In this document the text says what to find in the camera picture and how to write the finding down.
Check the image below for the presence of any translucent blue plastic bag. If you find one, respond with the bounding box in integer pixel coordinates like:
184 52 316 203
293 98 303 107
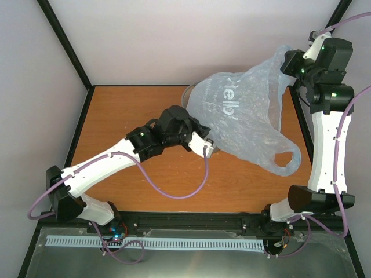
185 46 301 177

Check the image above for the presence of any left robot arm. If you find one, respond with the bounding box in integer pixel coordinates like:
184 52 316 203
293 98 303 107
46 105 213 233

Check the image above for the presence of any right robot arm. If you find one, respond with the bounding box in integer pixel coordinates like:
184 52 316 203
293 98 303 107
260 33 355 235

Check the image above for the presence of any grey mesh trash bin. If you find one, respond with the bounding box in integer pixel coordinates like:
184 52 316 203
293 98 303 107
181 82 198 108

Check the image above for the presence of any small electronics board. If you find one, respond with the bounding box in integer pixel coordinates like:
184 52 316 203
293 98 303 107
109 222 128 243

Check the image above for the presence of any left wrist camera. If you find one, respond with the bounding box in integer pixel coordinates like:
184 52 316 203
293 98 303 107
188 132 214 158

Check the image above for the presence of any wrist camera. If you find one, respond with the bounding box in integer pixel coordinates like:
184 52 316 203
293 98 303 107
303 31 331 61
188 132 214 158

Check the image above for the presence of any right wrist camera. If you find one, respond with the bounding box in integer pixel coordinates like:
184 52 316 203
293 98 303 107
303 31 331 61

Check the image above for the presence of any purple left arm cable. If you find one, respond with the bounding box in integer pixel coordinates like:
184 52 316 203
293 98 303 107
27 146 211 221

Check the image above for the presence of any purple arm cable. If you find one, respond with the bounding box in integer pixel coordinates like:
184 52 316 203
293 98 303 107
289 11 371 238
27 146 211 221

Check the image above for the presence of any black enclosure frame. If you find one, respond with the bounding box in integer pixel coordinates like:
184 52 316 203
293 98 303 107
17 0 366 278

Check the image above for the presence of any black mounting rail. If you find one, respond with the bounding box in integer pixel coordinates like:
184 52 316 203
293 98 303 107
98 211 289 238

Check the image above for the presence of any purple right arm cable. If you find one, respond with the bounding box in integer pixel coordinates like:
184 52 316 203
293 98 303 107
289 11 371 238

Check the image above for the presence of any light blue cable duct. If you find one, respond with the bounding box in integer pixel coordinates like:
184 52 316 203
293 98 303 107
45 235 264 253

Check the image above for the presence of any metal base plate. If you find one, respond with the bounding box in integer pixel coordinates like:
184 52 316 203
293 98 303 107
32 228 364 277

